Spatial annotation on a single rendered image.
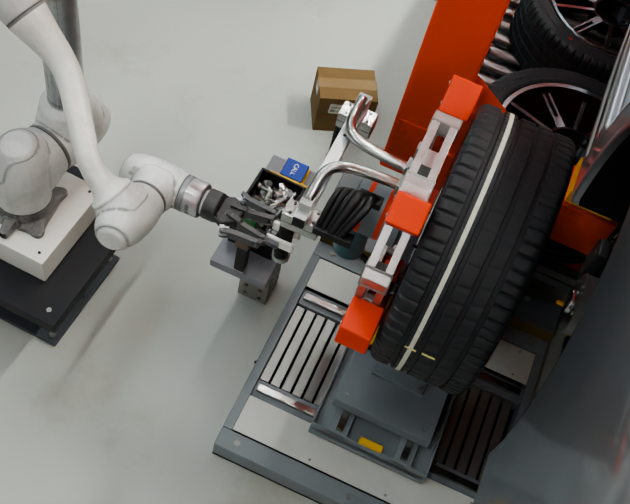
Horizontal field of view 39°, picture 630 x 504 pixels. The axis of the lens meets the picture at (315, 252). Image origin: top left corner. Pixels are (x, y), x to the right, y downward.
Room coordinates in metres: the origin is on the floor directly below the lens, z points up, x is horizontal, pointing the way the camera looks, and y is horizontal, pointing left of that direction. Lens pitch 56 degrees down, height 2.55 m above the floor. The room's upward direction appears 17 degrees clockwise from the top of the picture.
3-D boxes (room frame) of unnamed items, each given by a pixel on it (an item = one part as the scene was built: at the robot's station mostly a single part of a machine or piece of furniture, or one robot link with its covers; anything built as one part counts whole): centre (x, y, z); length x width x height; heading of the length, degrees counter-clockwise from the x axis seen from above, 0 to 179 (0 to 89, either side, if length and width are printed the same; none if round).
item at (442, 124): (1.31, -0.18, 0.85); 0.54 x 0.07 x 0.54; 171
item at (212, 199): (1.20, 0.23, 0.83); 0.09 x 0.08 x 0.07; 81
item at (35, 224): (1.31, 0.83, 0.42); 0.22 x 0.18 x 0.06; 177
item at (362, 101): (1.43, -0.08, 1.03); 0.19 x 0.18 x 0.11; 81
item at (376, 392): (1.28, -0.35, 0.32); 0.40 x 0.30 x 0.28; 171
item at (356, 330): (1.00, -0.14, 0.85); 0.09 x 0.08 x 0.07; 171
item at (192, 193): (1.22, 0.31, 0.83); 0.09 x 0.06 x 0.09; 171
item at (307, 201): (1.23, -0.05, 1.03); 0.19 x 0.18 x 0.11; 81
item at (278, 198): (1.46, 0.16, 0.51); 0.20 x 0.14 x 0.13; 170
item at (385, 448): (1.27, -0.35, 0.13); 0.50 x 0.36 x 0.10; 171
